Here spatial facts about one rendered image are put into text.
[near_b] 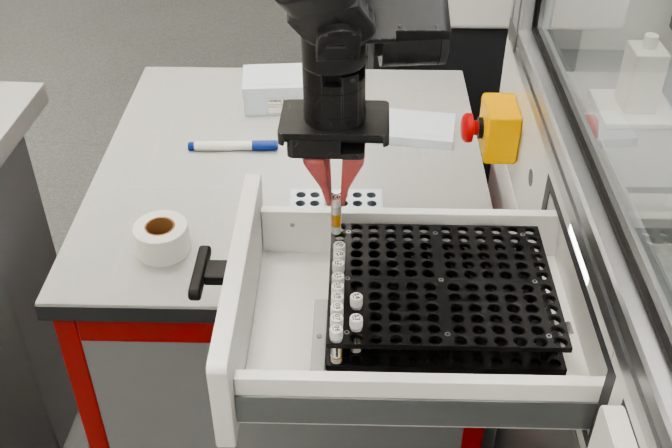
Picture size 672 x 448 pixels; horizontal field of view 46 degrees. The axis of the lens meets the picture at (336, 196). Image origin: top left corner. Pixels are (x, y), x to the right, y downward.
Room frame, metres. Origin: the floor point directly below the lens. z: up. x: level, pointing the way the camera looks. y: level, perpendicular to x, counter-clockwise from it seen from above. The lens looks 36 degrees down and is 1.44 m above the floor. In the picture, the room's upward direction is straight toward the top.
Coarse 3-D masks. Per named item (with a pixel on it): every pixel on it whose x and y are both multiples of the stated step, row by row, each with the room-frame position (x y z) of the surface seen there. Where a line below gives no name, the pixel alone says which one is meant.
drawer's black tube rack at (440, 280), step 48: (384, 240) 0.65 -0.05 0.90; (432, 240) 0.65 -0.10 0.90; (384, 288) 0.58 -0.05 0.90; (432, 288) 0.61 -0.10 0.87; (480, 288) 0.58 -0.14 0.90; (528, 288) 0.58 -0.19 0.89; (384, 336) 0.51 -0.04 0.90; (432, 336) 0.51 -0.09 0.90; (480, 336) 0.51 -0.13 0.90; (528, 336) 0.51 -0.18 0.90
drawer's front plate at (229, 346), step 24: (240, 216) 0.65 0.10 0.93; (240, 240) 0.62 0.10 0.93; (240, 264) 0.58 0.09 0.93; (240, 288) 0.55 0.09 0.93; (240, 312) 0.53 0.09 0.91; (216, 336) 0.49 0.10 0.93; (240, 336) 0.52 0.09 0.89; (216, 360) 0.46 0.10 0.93; (240, 360) 0.51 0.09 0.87; (216, 384) 0.45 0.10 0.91; (216, 408) 0.45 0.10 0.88; (216, 432) 0.45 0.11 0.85
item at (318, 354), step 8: (320, 304) 0.61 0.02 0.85; (320, 312) 0.60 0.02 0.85; (320, 320) 0.58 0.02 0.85; (320, 328) 0.57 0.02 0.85; (312, 336) 0.56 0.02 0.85; (320, 336) 0.56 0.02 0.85; (312, 344) 0.55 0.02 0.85; (320, 344) 0.55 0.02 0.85; (312, 352) 0.54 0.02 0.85; (320, 352) 0.54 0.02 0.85; (312, 360) 0.53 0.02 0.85; (320, 360) 0.53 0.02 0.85; (312, 368) 0.52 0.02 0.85; (320, 368) 0.52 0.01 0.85
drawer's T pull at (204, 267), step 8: (200, 248) 0.62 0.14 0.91; (208, 248) 0.62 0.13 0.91; (200, 256) 0.61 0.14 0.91; (208, 256) 0.61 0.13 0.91; (200, 264) 0.60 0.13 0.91; (208, 264) 0.60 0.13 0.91; (216, 264) 0.60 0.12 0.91; (224, 264) 0.60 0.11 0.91; (200, 272) 0.59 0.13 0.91; (208, 272) 0.59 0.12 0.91; (216, 272) 0.59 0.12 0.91; (224, 272) 0.59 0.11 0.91; (192, 280) 0.57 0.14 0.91; (200, 280) 0.57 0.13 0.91; (208, 280) 0.58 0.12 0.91; (216, 280) 0.58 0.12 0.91; (192, 288) 0.56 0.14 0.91; (200, 288) 0.56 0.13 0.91; (192, 296) 0.56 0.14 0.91; (200, 296) 0.56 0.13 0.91
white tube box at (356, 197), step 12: (300, 192) 0.88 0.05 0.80; (312, 192) 0.88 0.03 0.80; (336, 192) 0.88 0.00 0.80; (348, 192) 0.88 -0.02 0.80; (360, 192) 0.88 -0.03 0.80; (372, 192) 0.88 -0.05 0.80; (300, 204) 0.86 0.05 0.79; (312, 204) 0.86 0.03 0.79; (324, 204) 0.85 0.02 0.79; (348, 204) 0.85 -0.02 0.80; (360, 204) 0.86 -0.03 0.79; (372, 204) 0.86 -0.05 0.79
